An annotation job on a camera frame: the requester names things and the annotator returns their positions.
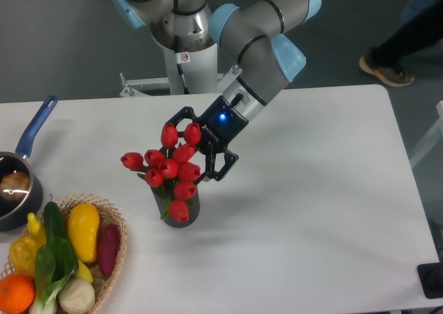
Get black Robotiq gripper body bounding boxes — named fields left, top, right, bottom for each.
left=196, top=96, right=249, bottom=155

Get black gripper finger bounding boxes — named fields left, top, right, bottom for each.
left=192, top=141, right=239, bottom=185
left=164, top=107, right=201, bottom=138

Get red tulip bouquet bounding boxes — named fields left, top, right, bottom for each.
left=120, top=122, right=202, bottom=223

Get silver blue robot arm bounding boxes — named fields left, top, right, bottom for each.
left=111, top=0, right=322, bottom=181

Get dark grey ribbed vase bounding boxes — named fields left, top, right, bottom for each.
left=151, top=182, right=200, bottom=228

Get woven wicker basket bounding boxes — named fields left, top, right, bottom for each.
left=0, top=193, right=128, bottom=314

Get purple sweet potato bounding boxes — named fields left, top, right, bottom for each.
left=97, top=223, right=120, bottom=277

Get yellow mango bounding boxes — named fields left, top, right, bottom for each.
left=68, top=203, right=100, bottom=264

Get dark green cucumber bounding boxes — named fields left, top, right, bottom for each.
left=44, top=201, right=69, bottom=240

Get brown orange sneaker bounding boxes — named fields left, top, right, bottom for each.
left=359, top=53, right=415, bottom=87

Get brown bread bun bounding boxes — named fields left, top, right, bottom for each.
left=1, top=172, right=30, bottom=201

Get green bok choy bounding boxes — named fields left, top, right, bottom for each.
left=30, top=237, right=78, bottom=313

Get beige garlic bulb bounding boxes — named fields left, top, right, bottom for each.
left=59, top=277, right=95, bottom=314

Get yellow bell pepper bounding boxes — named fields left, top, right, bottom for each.
left=9, top=236, right=39, bottom=277

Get person leg black trousers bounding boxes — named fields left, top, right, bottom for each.
left=372, top=0, right=442, bottom=67

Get black device at edge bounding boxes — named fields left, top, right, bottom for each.
left=417, top=263, right=442, bottom=299

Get orange fruit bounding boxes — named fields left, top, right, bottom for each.
left=1, top=273, right=35, bottom=314

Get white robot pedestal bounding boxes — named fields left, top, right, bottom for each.
left=150, top=6, right=217, bottom=95

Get white metal base frame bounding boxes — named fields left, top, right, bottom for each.
left=119, top=64, right=242, bottom=98

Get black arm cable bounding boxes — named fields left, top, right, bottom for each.
left=174, top=35, right=190, bottom=95

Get blue handled saucepan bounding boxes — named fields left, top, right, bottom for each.
left=1, top=95, right=58, bottom=232

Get white frame at right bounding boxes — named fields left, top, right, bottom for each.
left=409, top=101, right=442, bottom=168

